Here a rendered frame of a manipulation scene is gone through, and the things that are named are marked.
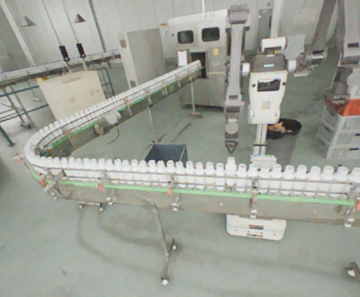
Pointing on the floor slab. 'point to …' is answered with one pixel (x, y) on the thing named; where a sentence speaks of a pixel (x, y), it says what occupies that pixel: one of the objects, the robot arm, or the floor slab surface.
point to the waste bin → (282, 140)
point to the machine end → (210, 47)
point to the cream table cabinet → (72, 93)
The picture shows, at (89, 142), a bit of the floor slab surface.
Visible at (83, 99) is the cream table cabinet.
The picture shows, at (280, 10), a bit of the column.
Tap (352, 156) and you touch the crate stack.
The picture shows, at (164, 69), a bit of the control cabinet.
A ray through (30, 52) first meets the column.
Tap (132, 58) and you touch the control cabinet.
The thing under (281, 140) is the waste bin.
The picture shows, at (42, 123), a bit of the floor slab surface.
